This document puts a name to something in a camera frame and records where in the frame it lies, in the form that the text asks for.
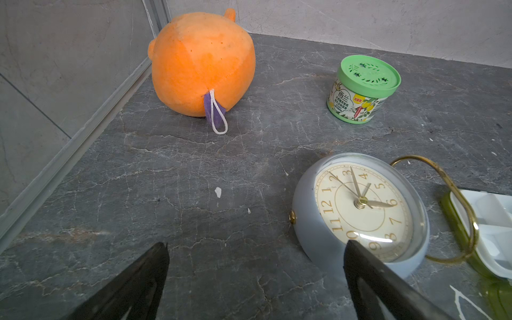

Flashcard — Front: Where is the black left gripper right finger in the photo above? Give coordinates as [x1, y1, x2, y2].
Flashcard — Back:
[343, 240, 452, 319]

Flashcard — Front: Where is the green lidded round jar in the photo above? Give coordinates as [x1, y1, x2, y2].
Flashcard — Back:
[327, 55, 401, 124]

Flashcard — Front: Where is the orange plush toy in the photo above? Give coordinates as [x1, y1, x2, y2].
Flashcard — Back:
[147, 8, 255, 135]

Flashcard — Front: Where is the small green pillbox near clock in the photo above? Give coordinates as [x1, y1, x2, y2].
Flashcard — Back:
[461, 189, 511, 319]

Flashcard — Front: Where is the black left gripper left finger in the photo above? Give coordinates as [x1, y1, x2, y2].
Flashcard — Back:
[62, 242, 170, 319]

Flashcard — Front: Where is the grey alarm clock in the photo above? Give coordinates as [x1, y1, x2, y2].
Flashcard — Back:
[289, 153, 430, 279]

